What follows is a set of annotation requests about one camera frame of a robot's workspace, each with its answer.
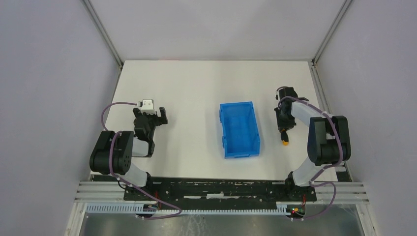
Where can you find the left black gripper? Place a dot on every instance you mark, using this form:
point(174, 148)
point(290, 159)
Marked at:
point(151, 118)

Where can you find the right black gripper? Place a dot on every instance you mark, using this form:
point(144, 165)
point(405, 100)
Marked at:
point(283, 124)

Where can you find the orange black screwdriver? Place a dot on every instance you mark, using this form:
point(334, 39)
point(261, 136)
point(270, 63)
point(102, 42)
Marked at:
point(284, 137)

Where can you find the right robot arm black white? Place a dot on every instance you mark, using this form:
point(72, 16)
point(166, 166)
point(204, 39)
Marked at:
point(328, 141)

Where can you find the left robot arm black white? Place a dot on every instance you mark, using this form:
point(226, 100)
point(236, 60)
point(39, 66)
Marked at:
point(112, 154)

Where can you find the blue plastic bin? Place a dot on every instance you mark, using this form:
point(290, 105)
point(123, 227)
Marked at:
point(241, 136)

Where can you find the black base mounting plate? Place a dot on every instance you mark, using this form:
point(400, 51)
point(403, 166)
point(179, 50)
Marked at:
point(227, 194)

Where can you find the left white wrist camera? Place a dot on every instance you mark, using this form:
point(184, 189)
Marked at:
point(146, 106)

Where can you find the right aluminium side rail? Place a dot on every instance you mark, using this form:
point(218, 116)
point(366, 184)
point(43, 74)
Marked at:
point(342, 170)

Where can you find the white slotted cable duct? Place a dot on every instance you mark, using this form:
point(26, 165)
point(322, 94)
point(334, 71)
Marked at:
point(144, 209)

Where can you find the aluminium front frame rail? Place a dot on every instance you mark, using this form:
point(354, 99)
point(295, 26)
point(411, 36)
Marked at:
point(347, 193)

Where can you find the left aluminium corner post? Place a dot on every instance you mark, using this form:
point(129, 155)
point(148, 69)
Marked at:
point(102, 31)

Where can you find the aluminium corner post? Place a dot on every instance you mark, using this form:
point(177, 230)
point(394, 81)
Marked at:
point(102, 31)
point(333, 27)

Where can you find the right aluminium corner post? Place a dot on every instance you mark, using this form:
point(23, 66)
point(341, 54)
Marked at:
point(333, 27)

